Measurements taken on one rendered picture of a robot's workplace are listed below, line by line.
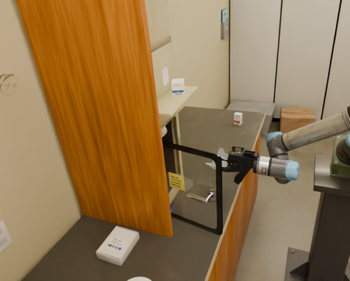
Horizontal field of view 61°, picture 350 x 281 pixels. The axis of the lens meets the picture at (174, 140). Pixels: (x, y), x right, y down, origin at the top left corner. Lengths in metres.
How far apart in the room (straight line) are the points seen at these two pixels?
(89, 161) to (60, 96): 0.30
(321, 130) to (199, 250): 0.69
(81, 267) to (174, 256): 0.39
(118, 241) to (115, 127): 0.51
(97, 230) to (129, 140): 0.54
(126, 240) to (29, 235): 0.40
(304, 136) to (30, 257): 1.25
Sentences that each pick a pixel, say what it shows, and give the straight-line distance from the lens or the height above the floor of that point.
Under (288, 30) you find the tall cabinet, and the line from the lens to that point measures 4.10.
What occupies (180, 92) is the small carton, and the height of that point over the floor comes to 1.53.
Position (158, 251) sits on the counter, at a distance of 1.37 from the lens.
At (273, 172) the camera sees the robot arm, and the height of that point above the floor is 1.26.
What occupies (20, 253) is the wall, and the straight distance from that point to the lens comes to 1.46.
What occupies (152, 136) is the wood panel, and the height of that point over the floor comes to 1.46.
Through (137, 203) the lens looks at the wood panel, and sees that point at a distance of 1.35.
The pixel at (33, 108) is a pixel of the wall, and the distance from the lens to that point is 1.34.
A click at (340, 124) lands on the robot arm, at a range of 1.26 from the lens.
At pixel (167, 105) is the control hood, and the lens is 1.21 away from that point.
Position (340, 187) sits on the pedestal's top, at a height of 0.94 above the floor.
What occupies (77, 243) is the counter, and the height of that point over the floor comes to 0.94.
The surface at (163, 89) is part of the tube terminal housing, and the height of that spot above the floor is 1.53.
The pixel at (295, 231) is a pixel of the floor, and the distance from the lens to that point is 2.81.
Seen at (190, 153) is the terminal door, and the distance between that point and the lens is 1.14.
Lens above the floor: 1.97
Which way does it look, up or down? 29 degrees down
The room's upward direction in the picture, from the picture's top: 6 degrees counter-clockwise
